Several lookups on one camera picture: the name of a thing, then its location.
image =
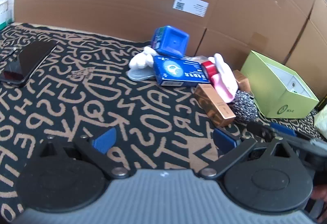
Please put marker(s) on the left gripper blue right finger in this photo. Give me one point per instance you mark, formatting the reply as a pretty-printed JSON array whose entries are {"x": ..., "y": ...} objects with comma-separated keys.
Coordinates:
[{"x": 224, "y": 140}]

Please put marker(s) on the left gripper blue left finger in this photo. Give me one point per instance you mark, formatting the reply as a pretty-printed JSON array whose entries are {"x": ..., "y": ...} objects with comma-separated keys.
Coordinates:
[{"x": 104, "y": 139}]

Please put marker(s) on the copper cosmetic box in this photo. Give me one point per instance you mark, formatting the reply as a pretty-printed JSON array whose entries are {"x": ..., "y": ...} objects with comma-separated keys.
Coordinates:
[
  {"x": 216, "y": 109},
  {"x": 242, "y": 81}
]

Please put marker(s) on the steel wool scrubber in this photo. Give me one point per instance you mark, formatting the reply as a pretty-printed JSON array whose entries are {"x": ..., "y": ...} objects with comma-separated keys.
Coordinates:
[{"x": 244, "y": 108}]

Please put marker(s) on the red tape roll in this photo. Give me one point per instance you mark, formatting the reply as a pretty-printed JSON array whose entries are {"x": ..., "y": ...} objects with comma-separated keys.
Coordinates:
[{"x": 209, "y": 69}]

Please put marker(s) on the blue medicine box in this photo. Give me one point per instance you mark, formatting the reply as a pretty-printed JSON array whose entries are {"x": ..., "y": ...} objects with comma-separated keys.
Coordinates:
[{"x": 173, "y": 72}]

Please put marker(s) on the blue square plastic container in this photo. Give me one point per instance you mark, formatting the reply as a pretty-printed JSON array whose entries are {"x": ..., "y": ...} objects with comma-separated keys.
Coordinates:
[{"x": 170, "y": 41}]

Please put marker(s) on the pale green plastic bag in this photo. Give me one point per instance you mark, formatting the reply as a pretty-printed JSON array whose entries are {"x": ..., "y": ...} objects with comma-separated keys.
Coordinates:
[{"x": 320, "y": 122}]

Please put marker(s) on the patterned black tan blanket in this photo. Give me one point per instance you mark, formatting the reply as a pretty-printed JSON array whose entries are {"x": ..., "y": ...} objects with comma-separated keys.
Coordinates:
[{"x": 164, "y": 166}]

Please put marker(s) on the green cardboard box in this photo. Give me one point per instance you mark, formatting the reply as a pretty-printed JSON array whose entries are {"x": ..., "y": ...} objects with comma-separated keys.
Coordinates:
[{"x": 279, "y": 92}]

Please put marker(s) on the clear plastic case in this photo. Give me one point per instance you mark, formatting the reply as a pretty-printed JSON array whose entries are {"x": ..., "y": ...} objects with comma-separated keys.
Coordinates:
[{"x": 138, "y": 75}]

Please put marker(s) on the clear bag of sticks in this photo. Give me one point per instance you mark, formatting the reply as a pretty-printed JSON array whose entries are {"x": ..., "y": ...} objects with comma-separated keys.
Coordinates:
[{"x": 200, "y": 59}]

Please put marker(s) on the black smartphone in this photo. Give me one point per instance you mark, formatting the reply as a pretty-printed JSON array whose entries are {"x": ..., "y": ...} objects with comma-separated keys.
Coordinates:
[{"x": 20, "y": 69}]

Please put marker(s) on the white shipping label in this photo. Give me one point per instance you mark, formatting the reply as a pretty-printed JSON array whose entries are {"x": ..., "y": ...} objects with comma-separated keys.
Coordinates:
[{"x": 195, "y": 7}]

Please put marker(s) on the large brown cardboard sheet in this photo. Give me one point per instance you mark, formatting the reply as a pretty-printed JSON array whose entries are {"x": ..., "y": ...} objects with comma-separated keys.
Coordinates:
[{"x": 292, "y": 32}]

